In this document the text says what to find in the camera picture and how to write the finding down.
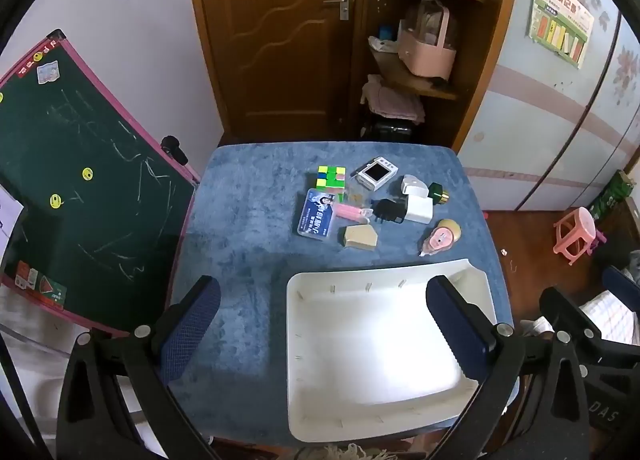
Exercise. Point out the colourful puzzle cube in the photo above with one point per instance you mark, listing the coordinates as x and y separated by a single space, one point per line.
331 180

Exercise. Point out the pink tube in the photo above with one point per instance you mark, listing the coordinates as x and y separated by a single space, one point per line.
350 212

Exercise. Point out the green chalkboard with pink frame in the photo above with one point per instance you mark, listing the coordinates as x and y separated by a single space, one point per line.
90 200

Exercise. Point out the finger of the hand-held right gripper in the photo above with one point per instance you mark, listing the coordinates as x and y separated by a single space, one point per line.
567 312
622 282

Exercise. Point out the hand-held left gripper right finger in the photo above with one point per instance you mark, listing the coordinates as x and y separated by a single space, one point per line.
457 327

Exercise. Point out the green package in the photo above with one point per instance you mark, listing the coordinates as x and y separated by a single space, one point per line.
610 195

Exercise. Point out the pale flowered wardrobe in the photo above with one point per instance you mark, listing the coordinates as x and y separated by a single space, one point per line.
550 130

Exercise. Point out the small white box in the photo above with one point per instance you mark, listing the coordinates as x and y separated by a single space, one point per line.
414 186

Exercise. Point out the white charger block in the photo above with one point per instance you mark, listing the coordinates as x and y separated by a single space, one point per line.
420 210

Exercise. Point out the small clear plastic box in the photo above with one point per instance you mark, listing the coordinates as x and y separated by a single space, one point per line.
357 192

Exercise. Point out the green bottle with gold cap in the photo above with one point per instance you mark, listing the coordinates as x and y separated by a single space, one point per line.
437 192

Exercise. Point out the white paper packet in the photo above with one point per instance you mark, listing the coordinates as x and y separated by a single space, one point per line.
382 44

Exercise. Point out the pink tape dispenser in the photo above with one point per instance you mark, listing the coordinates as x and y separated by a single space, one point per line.
436 242

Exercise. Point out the wall poster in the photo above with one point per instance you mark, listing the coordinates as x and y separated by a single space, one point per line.
560 15

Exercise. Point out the white checked cloth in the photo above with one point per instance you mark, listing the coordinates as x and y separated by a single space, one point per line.
612 315

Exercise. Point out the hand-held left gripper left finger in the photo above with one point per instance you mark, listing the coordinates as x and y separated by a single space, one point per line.
192 325

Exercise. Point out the small pink toy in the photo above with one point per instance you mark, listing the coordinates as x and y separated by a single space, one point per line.
600 240

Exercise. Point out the black chalkboard knob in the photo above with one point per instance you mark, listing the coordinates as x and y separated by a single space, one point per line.
172 149

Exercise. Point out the pink plastic stool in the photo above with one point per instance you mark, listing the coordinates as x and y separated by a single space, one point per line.
575 235

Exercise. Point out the black charger plug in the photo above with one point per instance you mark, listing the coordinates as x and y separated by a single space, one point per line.
390 211

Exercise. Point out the brown wooden door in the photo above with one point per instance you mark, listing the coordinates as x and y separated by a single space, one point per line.
270 65

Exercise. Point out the folded pink cloth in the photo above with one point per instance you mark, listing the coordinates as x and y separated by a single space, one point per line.
392 100

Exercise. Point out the blue printed card case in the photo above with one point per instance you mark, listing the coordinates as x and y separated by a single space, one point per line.
315 215

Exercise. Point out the beige wedge block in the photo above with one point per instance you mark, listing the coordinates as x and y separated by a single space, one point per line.
359 239

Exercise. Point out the black bag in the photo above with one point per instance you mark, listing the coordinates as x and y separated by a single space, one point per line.
385 130

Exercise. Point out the round gold compact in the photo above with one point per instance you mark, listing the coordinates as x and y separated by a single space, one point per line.
450 226

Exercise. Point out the blue cup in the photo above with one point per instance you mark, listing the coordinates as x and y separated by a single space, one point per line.
386 34

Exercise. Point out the white handheld device with screen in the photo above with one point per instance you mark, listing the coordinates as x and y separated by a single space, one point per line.
376 174

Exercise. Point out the white plastic tray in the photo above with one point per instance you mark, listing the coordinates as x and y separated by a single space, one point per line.
370 340

